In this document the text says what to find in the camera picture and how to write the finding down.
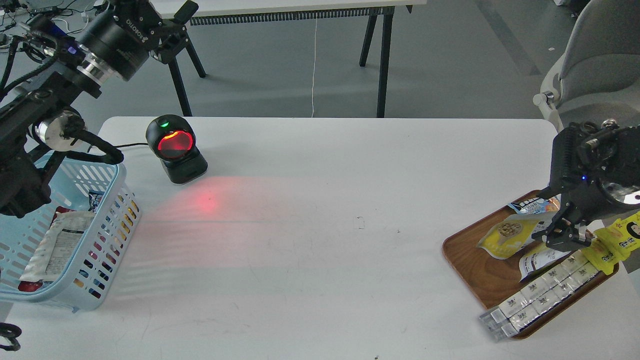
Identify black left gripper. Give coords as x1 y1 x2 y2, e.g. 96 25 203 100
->
78 0 199 81

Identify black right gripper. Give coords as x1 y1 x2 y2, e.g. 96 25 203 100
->
531 185 618 251

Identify yellow white snack pouch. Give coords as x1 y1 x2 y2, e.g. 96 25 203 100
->
477 211 557 260
518 243 588 282

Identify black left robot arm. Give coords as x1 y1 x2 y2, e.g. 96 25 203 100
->
0 0 199 218

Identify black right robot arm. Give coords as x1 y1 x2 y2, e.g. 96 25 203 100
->
531 120 640 252

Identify blue snack bag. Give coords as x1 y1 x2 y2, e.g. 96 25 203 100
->
507 196 560 215

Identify yellow snack packet near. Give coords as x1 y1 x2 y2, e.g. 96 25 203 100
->
580 237 624 276

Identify yellow snack packet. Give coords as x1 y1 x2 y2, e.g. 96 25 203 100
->
580 237 624 276
595 212 640 261

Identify yellow snack packet far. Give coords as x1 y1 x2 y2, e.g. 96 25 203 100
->
595 212 640 261

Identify white snack strip upper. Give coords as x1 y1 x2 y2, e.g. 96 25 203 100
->
479 259 599 332

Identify white snack strip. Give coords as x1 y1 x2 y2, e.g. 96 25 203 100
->
478 260 602 341
479 259 599 332

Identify white snack strip lower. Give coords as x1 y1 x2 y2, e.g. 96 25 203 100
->
478 260 602 341

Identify dark blue pack in basket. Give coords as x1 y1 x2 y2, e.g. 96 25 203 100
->
87 190 105 213

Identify white grey pouch in basket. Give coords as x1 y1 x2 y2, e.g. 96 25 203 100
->
19 210 96 282

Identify light blue plastic basket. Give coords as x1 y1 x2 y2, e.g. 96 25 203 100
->
0 151 141 312

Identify red snack pack in basket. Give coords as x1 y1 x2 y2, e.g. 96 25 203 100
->
18 205 76 292

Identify brown wooden tray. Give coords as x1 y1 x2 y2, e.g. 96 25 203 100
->
442 205 620 340

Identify black barcode scanner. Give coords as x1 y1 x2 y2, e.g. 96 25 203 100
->
145 114 208 184

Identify white background table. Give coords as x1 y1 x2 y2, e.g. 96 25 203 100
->
187 0 427 118

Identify cables on floor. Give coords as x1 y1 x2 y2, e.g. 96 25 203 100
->
0 0 96 51

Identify white hanging cable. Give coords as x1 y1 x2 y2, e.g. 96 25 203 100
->
311 18 318 118

